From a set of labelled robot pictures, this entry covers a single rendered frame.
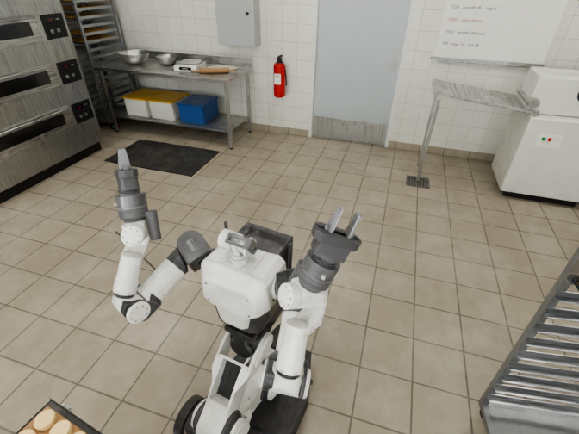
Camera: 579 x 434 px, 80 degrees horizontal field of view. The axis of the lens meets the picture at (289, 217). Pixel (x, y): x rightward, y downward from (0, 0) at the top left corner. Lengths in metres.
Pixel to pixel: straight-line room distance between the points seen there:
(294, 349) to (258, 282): 0.27
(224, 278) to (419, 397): 1.45
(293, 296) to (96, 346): 1.88
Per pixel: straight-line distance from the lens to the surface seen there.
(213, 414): 1.54
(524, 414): 2.28
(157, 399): 2.25
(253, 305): 1.15
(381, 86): 4.72
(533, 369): 1.98
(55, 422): 1.27
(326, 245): 0.81
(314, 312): 0.95
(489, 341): 2.68
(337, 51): 4.71
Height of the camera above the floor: 1.91
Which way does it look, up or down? 35 degrees down
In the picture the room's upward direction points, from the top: 1 degrees clockwise
